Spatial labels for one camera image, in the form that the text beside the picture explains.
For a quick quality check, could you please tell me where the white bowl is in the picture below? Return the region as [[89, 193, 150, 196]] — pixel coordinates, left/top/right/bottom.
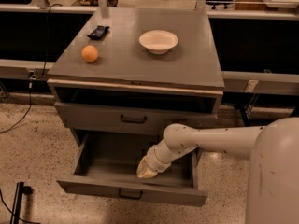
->
[[139, 30, 178, 55]]

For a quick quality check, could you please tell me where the black stand leg right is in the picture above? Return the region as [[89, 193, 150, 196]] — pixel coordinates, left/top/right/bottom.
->
[[234, 104, 250, 127]]

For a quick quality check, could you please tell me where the grey drawer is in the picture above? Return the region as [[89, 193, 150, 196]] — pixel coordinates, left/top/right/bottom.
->
[[54, 102, 217, 135], [58, 132, 207, 206]]

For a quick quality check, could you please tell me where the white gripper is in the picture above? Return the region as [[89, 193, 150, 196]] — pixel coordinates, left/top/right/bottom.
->
[[136, 143, 173, 179]]

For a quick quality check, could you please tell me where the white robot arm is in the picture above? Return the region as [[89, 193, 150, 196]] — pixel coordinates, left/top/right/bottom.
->
[[136, 117, 299, 224]]

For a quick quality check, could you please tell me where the orange fruit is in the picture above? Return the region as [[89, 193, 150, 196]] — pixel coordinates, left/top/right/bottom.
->
[[81, 45, 98, 63]]

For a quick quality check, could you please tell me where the dark snack bar wrapper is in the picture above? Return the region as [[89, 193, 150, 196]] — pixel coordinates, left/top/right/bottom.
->
[[87, 26, 109, 40]]

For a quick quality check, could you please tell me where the grey drawer cabinet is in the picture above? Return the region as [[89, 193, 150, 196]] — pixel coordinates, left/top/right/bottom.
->
[[48, 7, 224, 142]]

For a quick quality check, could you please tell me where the grey top drawer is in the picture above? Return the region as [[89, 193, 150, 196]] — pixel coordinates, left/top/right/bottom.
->
[[54, 102, 217, 135]]

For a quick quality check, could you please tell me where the black stand bottom left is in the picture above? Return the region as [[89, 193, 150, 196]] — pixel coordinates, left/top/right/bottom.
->
[[0, 182, 40, 224]]

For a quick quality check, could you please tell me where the black power cable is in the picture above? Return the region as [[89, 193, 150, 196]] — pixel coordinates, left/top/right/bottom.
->
[[0, 3, 64, 135]]

